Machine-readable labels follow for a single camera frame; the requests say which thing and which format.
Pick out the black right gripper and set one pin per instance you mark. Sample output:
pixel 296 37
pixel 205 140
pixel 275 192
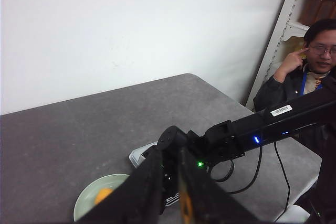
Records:
pixel 169 143

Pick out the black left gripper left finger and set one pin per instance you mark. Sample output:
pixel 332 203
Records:
pixel 137 200

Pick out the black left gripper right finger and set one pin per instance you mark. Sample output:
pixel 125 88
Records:
pixel 202 200

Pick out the yellow corn cob piece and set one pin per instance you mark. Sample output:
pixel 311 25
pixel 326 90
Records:
pixel 102 194

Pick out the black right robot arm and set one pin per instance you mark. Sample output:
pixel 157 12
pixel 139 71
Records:
pixel 231 139

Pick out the silver digital kitchen scale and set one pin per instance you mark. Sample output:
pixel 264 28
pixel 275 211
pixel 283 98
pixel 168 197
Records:
pixel 137 156

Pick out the green shallow plate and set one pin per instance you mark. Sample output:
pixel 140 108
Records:
pixel 85 201

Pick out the seated man with glasses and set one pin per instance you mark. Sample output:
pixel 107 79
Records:
pixel 302 71

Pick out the white metal shelf rack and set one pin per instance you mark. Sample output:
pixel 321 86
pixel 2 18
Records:
pixel 286 35

